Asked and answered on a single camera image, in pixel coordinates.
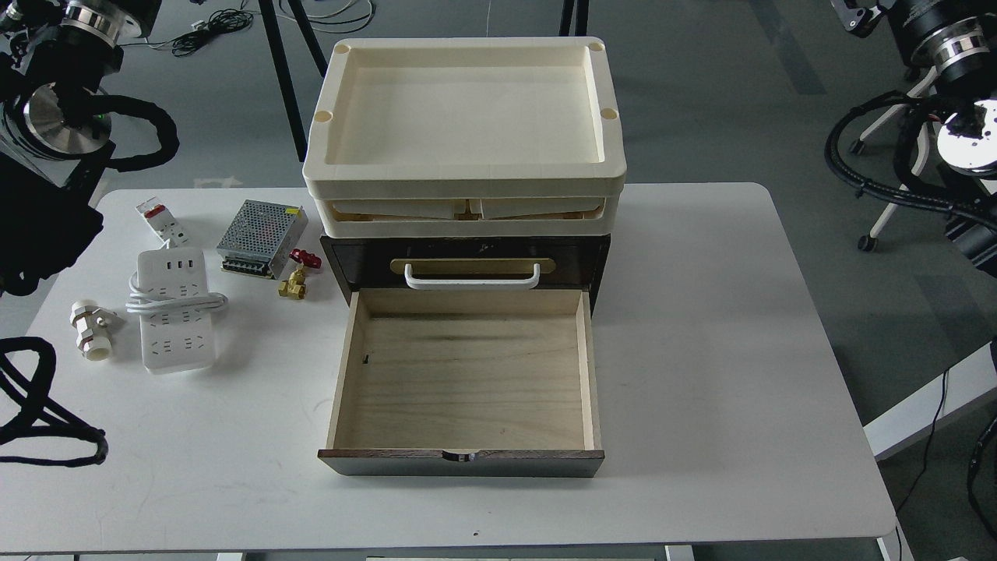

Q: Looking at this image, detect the white power strip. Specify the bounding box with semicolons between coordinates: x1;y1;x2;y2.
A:
127;246;227;374

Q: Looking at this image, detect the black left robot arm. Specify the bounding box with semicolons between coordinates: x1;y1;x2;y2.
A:
1;1;179;297

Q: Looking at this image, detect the open wooden drawer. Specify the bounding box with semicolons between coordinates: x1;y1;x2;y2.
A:
317;290;605;477

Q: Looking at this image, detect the cream plastic tray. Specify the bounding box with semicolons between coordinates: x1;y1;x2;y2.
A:
302;37;627;238

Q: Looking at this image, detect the metal power supply unit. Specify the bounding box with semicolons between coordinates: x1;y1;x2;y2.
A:
217;199;308;278

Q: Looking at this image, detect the white red circuit breaker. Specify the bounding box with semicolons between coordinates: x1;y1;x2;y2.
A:
136;196;190;249

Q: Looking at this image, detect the white plastic pipe valve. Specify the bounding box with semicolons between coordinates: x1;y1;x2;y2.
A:
70;299;125;362

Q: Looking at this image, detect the white drawer handle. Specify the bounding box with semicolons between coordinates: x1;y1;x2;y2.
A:
403;263;541;291

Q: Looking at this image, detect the brass valve red handle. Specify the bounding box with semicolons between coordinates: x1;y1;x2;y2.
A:
277;248;322;301

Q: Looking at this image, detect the black cable bundle on floor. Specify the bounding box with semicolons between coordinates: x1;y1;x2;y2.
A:
168;9;255;58

